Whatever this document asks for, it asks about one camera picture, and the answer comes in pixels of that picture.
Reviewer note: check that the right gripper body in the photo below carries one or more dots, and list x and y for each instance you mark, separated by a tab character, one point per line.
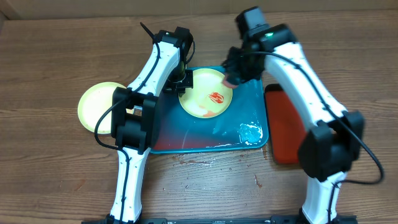
236	65

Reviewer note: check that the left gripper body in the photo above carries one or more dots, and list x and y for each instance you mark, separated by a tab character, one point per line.
180	79

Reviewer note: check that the dark scrubbing sponge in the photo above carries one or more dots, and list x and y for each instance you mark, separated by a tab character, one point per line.
226	83

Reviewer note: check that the green plate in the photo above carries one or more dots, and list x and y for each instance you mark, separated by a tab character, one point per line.
208	97
94	102

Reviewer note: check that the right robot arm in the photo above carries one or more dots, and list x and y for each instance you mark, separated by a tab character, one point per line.
331	143

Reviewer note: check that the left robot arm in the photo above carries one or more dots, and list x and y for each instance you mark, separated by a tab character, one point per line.
135	116

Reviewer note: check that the teal plastic tray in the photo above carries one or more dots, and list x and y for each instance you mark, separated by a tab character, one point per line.
243	125

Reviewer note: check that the black tray with red water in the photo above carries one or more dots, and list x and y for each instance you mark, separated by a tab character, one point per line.
286	130

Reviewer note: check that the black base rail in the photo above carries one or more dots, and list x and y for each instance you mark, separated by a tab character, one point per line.
275	219

